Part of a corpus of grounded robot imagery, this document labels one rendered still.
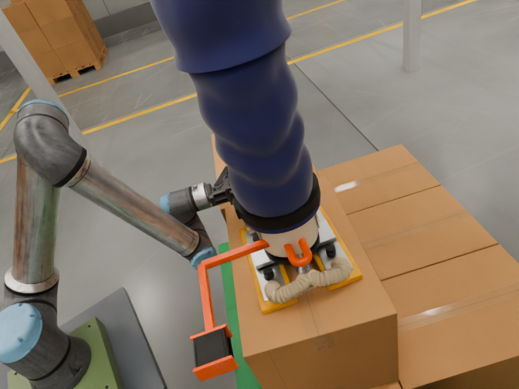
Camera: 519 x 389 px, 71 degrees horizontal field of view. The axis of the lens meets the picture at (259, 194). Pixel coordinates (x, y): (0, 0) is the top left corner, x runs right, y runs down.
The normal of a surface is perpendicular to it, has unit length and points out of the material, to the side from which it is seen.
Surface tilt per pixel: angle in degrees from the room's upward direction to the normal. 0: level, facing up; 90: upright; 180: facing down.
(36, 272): 96
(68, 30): 90
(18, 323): 6
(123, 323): 0
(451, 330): 0
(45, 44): 90
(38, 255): 100
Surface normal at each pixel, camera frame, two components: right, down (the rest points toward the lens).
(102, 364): -0.22, -0.73
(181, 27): -0.50, 0.70
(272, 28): 0.58, -0.11
